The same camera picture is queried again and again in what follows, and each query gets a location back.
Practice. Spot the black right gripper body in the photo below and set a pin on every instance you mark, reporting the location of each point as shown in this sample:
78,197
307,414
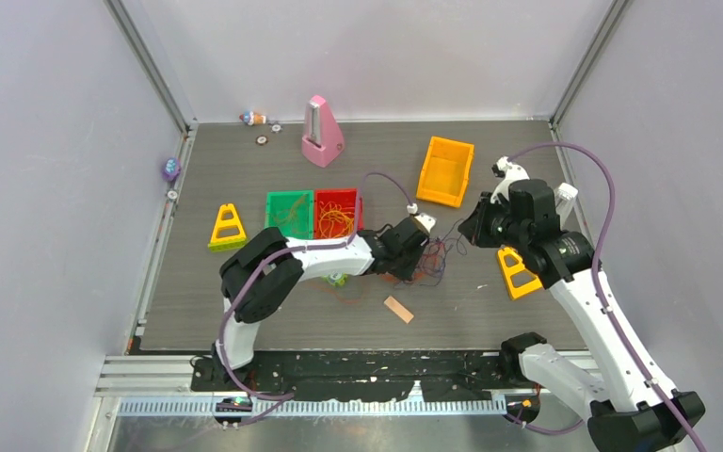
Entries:
494,227

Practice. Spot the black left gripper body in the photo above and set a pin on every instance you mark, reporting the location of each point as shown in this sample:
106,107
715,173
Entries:
406,263

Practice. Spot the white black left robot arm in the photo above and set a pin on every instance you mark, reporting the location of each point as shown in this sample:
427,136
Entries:
258,278

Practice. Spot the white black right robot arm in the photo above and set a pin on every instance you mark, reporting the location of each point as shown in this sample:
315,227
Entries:
632,405

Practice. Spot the yellow triangle stand right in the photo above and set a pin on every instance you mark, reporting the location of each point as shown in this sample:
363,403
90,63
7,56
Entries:
519,281

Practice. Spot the yellow triangle stand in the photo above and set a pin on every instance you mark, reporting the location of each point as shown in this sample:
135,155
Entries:
519,281
228,231

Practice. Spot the green owl toy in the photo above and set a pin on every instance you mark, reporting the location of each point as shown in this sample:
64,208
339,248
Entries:
336,279

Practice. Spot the wooden block near front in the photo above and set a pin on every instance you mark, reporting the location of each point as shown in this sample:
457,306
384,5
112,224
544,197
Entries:
398,309

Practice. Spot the orange plastic bin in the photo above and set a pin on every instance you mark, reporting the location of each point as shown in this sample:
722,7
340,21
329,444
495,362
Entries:
445,173

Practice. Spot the red plastic bin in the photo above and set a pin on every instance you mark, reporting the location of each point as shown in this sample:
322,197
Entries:
334,212

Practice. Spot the white metronome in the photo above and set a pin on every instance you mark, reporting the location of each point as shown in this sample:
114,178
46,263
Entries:
565,196

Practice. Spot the green plastic bin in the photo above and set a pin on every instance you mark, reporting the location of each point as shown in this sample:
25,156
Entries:
291,212

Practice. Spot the pink metronome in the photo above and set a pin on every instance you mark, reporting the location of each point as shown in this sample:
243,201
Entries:
322,139

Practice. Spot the yellow triangle stand left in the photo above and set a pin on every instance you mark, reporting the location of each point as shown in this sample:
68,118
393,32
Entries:
228,231

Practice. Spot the small clown figurine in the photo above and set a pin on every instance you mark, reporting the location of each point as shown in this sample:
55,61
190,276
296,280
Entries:
252,118

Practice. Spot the purple round toy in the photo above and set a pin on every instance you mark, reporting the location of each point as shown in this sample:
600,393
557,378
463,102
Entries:
171,169

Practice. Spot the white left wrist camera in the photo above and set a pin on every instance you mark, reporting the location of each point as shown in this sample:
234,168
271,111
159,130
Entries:
426,221

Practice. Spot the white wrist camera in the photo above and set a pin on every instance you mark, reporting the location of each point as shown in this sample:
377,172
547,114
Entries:
426,221
509,173

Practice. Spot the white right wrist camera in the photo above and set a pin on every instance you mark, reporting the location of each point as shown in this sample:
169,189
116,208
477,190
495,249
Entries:
509,173

